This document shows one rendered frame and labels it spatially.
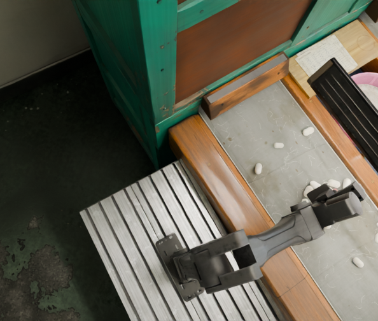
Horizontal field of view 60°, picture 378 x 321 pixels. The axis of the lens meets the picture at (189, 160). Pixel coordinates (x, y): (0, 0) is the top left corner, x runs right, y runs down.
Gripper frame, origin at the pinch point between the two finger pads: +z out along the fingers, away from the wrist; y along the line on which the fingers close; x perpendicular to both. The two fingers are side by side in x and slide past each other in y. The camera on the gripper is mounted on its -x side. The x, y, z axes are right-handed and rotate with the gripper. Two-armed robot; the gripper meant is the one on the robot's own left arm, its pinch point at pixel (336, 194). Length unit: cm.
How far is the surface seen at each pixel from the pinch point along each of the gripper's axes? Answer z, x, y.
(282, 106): 10.4, 1.1, 31.6
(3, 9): -26, 55, 129
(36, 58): -3, 82, 129
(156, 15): -54, -16, 44
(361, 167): 14.5, -5.7, 1.6
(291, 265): -13.2, 17.7, -9.5
